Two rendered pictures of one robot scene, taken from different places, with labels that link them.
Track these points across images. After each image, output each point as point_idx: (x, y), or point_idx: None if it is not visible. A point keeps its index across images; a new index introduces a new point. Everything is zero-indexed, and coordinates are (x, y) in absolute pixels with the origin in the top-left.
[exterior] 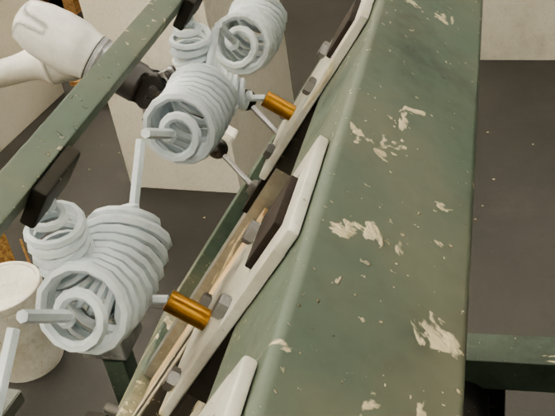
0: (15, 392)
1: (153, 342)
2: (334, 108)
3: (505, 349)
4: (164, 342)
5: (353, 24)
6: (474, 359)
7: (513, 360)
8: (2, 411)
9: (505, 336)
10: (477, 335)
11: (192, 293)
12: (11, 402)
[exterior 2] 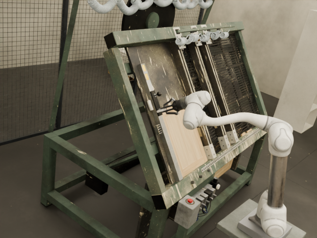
0: (219, 223)
1: (177, 183)
2: (186, 28)
3: (91, 159)
4: (178, 163)
5: (179, 28)
6: (99, 161)
7: (92, 157)
8: (222, 219)
9: (87, 161)
10: (92, 164)
11: (170, 149)
12: (220, 221)
